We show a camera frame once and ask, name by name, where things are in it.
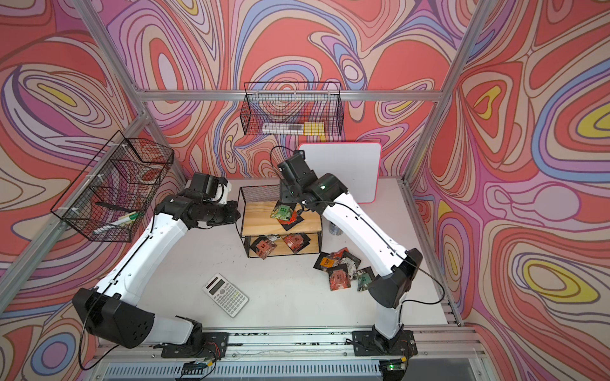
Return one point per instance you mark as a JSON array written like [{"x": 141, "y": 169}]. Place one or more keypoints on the blue lidded pencil tube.
[{"x": 334, "y": 229}]

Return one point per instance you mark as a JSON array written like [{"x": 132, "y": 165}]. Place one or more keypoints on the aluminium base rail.
[{"x": 437, "y": 352}]

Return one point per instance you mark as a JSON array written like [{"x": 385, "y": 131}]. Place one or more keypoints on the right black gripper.
[{"x": 285, "y": 192}]

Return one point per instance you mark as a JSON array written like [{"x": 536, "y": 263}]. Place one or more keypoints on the black wire two-tier shelf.
[{"x": 255, "y": 204}]

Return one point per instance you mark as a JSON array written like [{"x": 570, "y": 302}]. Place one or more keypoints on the green label tea bag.
[{"x": 282, "y": 212}]

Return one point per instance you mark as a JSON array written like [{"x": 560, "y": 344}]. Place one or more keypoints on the white scientific calculator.
[{"x": 225, "y": 295}]

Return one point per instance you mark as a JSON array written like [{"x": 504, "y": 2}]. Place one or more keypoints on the left wall wire basket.
[{"x": 121, "y": 178}]

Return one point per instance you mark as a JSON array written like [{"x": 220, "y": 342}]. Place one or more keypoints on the earl grey red tea bag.
[{"x": 293, "y": 221}]

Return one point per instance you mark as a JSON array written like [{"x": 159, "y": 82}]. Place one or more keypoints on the white label tea bag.
[{"x": 350, "y": 260}]

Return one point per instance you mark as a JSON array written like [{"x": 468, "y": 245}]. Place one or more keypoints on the yellow item in basket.
[{"x": 315, "y": 129}]

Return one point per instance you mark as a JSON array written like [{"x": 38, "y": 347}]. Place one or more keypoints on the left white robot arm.
[{"x": 110, "y": 310}]

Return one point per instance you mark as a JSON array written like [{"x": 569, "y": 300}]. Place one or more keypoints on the green white marker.
[{"x": 121, "y": 222}]

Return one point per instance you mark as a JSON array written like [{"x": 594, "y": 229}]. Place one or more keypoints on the back wall wire basket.
[{"x": 282, "y": 107}]

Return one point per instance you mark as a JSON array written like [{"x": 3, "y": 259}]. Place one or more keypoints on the wall wire basket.
[
  {"x": 121, "y": 178},
  {"x": 282, "y": 107}
]

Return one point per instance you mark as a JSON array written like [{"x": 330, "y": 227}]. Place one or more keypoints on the orange label tea bag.
[{"x": 324, "y": 262}]

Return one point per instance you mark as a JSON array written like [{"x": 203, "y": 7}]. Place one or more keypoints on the pink framed whiteboard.
[{"x": 355, "y": 164}]

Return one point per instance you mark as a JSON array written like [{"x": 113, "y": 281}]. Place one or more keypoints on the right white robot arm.
[{"x": 395, "y": 266}]

